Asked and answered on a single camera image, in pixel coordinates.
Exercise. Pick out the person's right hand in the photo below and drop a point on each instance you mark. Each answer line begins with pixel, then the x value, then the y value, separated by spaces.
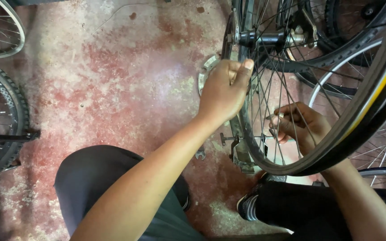
pixel 310 130

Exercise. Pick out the person's right leg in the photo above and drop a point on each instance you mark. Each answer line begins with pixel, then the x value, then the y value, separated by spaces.
pixel 313 211

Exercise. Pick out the black bicycle pedal crank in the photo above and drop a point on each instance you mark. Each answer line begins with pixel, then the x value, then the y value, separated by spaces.
pixel 12 136

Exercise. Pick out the bare silver rim wheel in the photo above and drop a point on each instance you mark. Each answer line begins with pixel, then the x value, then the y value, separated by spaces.
pixel 20 40

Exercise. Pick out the small silver spoke wrench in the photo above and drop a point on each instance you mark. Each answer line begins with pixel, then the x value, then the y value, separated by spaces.
pixel 275 116

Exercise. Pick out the yellow striped bicycle wheel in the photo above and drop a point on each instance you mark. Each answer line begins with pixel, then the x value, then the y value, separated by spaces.
pixel 364 134

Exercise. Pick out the black tyre bicycle wheel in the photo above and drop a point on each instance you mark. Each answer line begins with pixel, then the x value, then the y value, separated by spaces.
pixel 330 89
pixel 347 53

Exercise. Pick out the metal wheel truing stand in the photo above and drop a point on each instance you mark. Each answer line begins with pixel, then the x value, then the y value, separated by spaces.
pixel 243 160

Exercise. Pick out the person's left leg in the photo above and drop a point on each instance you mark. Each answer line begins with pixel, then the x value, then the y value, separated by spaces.
pixel 92 180

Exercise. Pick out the person's leg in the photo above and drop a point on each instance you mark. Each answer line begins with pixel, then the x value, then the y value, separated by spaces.
pixel 92 180
pixel 313 211

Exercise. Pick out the small flat metal spanner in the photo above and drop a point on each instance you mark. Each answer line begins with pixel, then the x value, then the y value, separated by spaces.
pixel 200 155

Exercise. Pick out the knobby black tyre wheel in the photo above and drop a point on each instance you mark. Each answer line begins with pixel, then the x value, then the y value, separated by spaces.
pixel 18 110

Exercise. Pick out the black white striped shoe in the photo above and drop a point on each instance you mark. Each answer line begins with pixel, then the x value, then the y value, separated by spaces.
pixel 248 204
pixel 186 200

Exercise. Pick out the person's right fingers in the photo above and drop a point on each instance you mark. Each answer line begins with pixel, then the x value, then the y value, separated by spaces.
pixel 285 129

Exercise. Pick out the person's left hand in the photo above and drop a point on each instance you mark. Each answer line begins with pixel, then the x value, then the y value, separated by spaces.
pixel 219 93

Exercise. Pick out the silver rim spoked wheel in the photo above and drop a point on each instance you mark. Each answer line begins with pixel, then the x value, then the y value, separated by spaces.
pixel 384 172

